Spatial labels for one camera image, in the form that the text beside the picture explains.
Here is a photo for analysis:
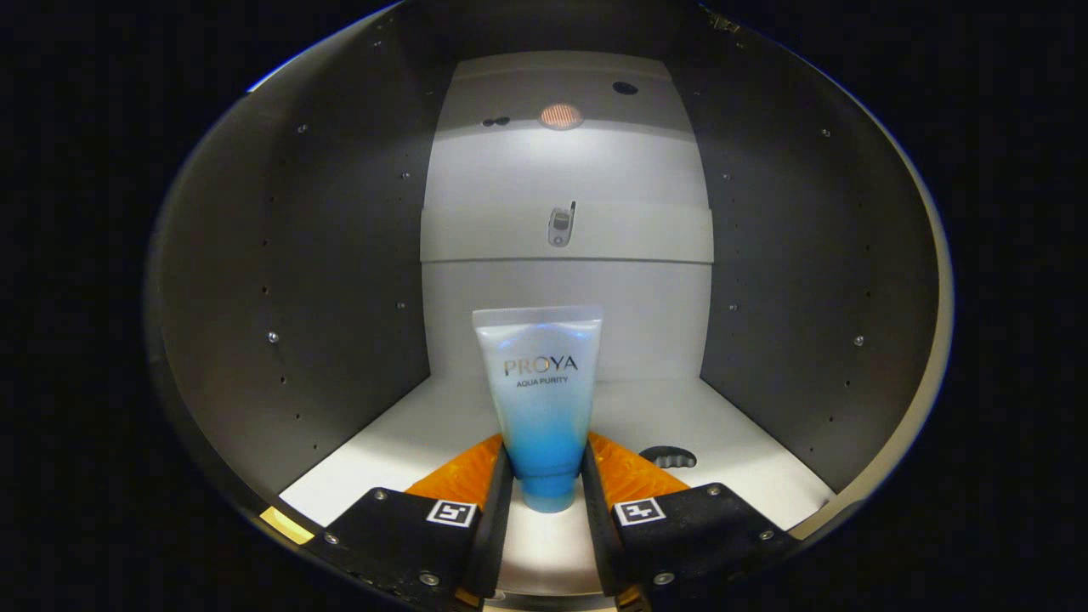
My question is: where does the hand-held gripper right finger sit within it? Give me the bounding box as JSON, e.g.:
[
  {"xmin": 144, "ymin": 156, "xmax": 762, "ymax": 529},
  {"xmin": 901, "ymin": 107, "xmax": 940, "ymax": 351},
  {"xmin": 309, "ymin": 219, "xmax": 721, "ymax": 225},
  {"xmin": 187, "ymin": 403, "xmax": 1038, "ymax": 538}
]
[{"xmin": 581, "ymin": 432, "xmax": 802, "ymax": 609}]

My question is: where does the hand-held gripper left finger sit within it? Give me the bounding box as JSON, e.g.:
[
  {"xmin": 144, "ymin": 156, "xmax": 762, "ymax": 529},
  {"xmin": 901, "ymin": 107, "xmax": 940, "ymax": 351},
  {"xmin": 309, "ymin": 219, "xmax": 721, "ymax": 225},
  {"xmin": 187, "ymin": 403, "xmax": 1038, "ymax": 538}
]
[{"xmin": 304, "ymin": 433, "xmax": 515, "ymax": 609}]

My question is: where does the white and blue cosmetic tube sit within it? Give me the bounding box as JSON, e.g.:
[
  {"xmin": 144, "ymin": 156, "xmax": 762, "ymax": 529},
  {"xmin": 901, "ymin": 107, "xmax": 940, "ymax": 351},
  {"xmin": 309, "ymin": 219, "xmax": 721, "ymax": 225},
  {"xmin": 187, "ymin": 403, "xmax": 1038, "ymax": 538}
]
[{"xmin": 473, "ymin": 306, "xmax": 604, "ymax": 514}]

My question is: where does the dark grey cabinet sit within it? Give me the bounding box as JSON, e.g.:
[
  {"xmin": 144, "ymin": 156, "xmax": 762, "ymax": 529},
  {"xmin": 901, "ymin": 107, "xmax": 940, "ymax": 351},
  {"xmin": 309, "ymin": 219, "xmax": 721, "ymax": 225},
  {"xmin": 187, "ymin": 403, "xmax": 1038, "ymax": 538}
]
[{"xmin": 144, "ymin": 0, "xmax": 955, "ymax": 598}]

